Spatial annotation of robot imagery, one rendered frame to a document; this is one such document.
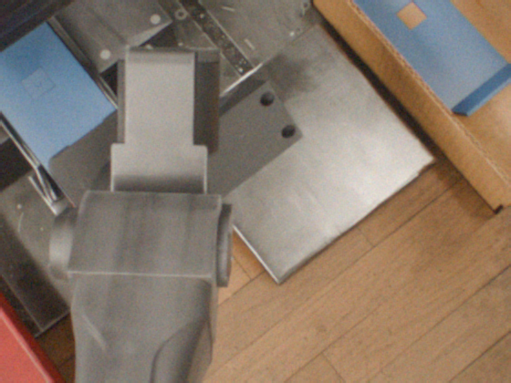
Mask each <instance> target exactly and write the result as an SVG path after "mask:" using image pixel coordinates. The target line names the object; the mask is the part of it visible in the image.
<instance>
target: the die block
mask: <svg viewBox="0 0 511 383"><path fill-rule="evenodd" d="M150 45H151V47H178V46H177V42H176V38H175V32H174V27H172V28H171V29H170V30H169V31H167V32H166V33H164V34H163V35H161V37H158V38H156V39H155V41H153V42H151V43H150ZM103 80H104V81H105V82H106V84H107V85H108V86H109V87H110V89H111V91H112V92H114V93H115V96H116V97H117V96H118V68H117V67H116V68H115V69H113V70H112V71H110V72H109V73H108V74H107V75H106V76H105V77H104V78H103ZM33 169H34V167H33V166H32V165H31V163H30V161H28V160H27V158H26V156H25V155H24V154H23V152H22V151H21V150H20V149H19V148H18V147H17V146H16V143H15V142H14V141H12V142H11V143H9V144H8V145H7V146H6V147H3V148H2V149H1V150H0V192H2V191H3V190H5V189H6V188H7V187H8V186H11V184H12V183H14V182H15V181H17V180H19V179H20V178H21V177H22V176H25V175H26V174H27V173H28V172H29V171H31V170H33Z"/></svg>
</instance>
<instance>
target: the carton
mask: <svg viewBox="0 0 511 383"><path fill-rule="evenodd" d="M449 1H450V2H451V3H452V4H453V5H454V6H455V7H456V8H457V9H458V11H459V12H460V13H461V14H463V16H464V17H465V18H467V19H468V21H469V23H471V24H472V25H473V27H474V28H476V29H477V30H478V32H479V33H481V34H482V35H483V38H485V39H486V40H487V42H488V43H490V44H491V45H492V46H493V48H495V49H496V51H497V53H499V54H500V55H501V56H502V57H503V58H504V59H505V60H506V61H507V63H511V0H449ZM310 3H311V4H312V5H313V6H314V7H315V8H316V9H317V10H318V11H319V13H320V14H321V15H322V16H323V17H325V20H326V21H327V22H328V23H329V25H330V26H331V27H333V28H334V31H335V32H336V33H338V34H339V37H341V38H342V39H343V40H344V42H345V43H346V44H347V45H348V46H349V47H350V49H351V50H352V51H353V52H354V53H355V54H356V56H357V57H359V58H360V60H361V62H363V63H364V65H365V66H366V67H367V68H368V69H369V70H370V72H371V73H372V74H373V75H374V77H376V78H377V79H378V80H379V81H380V83H381V84H382V85H383V86H384V87H385V88H386V89H387V90H388V92H389V93H390V94H391V95H392V96H393V97H394V99H395V100H396V101H397V102H398V103H399V105H400V106H401V107H403V109H404V111H405V112H407V113H408V114H409V117H411V118H412V119H413V120H414V122H415V123H416V124H417V125H418V126H419V128H420V129H421V130H422V131H424V134H425V135H426V136H427V137H429V139H430V141H432V142H433V144H434V146H435V147H437V148H438V149H439V151H440V152H441V153H442V154H443V155H444V157H445V158H446V159H447V160H448V161H450V162H451V164H452V165H453V166H454V167H455V168H456V170H457V171H458V172H459V173H460V174H461V175H462V176H463V177H464V179H465V180H466V181H467V182H468V184H469V185H470V186H472V188H473V189H474V191H475V192H477V194H478V196H480V197H481V198H482V199H483V201H484V202H485V203H486V204H487V205H488V207H489V208H490V209H491V210H492V211H493V213H494V214H495V215H498V214H499V213H500V212H501V211H503V210H504V209H505V208H506V207H507V206H509V205H510V204H511V83H510V84H509V85H507V87H506V88H503V90H502V91H500V92H498V93H497V94H496V95H495V96H494V97H493V98H491V99H490V100H488V102H486V103H485V104H484V105H483V106H482V107H480V108H479V109H478V110H477V111H476V112H474V113H473V114H472V115H471V116H469V117H462V116H457V115H454V114H453V112H451V111H450V110H449V108H448V107H446V106H445V105H444V104H443V102H442V101H441V100H440V99H439V97H437V95H436V94H435V93H434V92H433V91H432V90H431V88H429V86H428V85H427V84H426V83H425V82H424V81H423V79H422V78H420V77H419V74H418V73H417V72H415V71H414V69H413V67H411V66H410V65H409V63H408V62H407V61H406V60H405V59H404V57H402V55H401V54H400V53H399V52H398V51H397V50H396V49H395V47H394V46H393V45H392V44H391V43H389V40H388V39H387V38H386V37H384V35H383V33H381V32H380V31H379V29H378V28H377V27H376V26H375V25H374V24H373V23H372V22H371V21H370V19H369V18H368V17H366V16H365V14H364V13H363V12H362V11H361V10H360V8H359V7H358V6H357V5H356V4H355V3H354V2H353V0H310ZM396 15H397V16H398V17H399V18H400V20H401V21H402V22H403V23H404V24H405V25H406V26H407V27H409V29H413V28H414V27H416V26H417V25H419V23H421V22H422V21H423V19H425V18H427V17H426V16H425V15H424V14H423V13H422V12H421V11H420V10H419V8H418V7H417V6H416V5H415V4H414V3H409V4H408V5H407V6H406V7H404V8H403V9H402V10H401V11H400V12H399V13H397V14H396Z"/></svg>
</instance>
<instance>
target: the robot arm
mask: <svg viewBox="0 0 511 383"><path fill-rule="evenodd" d="M303 137H304V136H303V135H302V133H301V131H299V128H298V127H297V125H296V124H295V121H294V120H293V119H292V118H291V117H290V114H289V113H288V111H287V110H286V108H285V106H284V105H283V103H282V102H281V101H280V98H279V97H278V96H277V94H276V92H275V91H274V90H273V88H272V87H271V86H270V83H269V82H268V81H264V80H260V79H254V78H250V79H248V80H246V81H245V82H244V83H243V84H242V85H241V87H240V88H239V89H238V90H237V91H236V92H232V93H230V94H228V95H226V96H224V97H220V49H217V48H213V47H207V48H203V47H188V46H186V47H151V45H146V46H145V47H131V46H130V45H126V46H125V47H118V108H117V109H115V111H113V112H111V113H110V114H109V115H108V116H107V117H105V118H104V119H103V120H102V121H101V122H100V124H99V125H98V126H97V127H95V128H94V129H92V130H91V131H89V132H87V133H86V135H84V136H83V137H80V139H79V140H77V141H75V142H74V143H72V144H71V145H70V146H69V145H67V146H66V147H64V148H63V149H62V150H61V151H58V152H57V153H56V154H55V155H54V156H52V157H51V158H50V159H49V161H48V171H49V172H50V174H51V176H52V177H53V178H54V179H55V181H56V182H57V184H58V185H59V186H60V187H61V189H62V191H63V192H65V194H66V195H67V196H68V198H69V199H70V201H71V202H72V203H73V204H74V206H76V208H66V210H65V211H62V212H61V214H59V215H58V216H56V219H55V221H53V224H52V227H51V236H50V245H49V261H50V268H51V274H52V275H53V277H54V278H55V279H56V280H66V282H67V283H69V284H70V287H71V294H72V297H73V301H72V306H71V321H72V326H73V331H74V336H75V338H76V381H75V383H203V380H204V377H205V372H206V369H208V368H209V367H210V365H211V363H212V360H213V354H214V343H215V333H216V322H217V312H218V301H219V291H220V287H228V285H229V281H230V273H231V269H232V261H233V260H234V257H233V256H232V246H233V221H234V220H235V217H234V216H233V212H234V205H233V204H224V203H221V200H222V199H223V198H224V197H225V196H226V195H228V194H229V193H230V192H232V191H234V190H235V188H237V187H238V186H240V185H241V184H242V183H243V182H245V181H247V180H248V179H249V178H250V177H251V176H254V175H255V173H257V172H258V171H260V170H261V169H262V168H264V167H265V166H266V165H267V164H268V163H270V161H273V160H274V159H275V158H276V157H278V156H280V154H281V153H283V152H284V151H286V150H287V149H288V148H290V147H291V146H293V145H294V144H295V143H296V142H297V141H299V140H300V139H302V138H303Z"/></svg>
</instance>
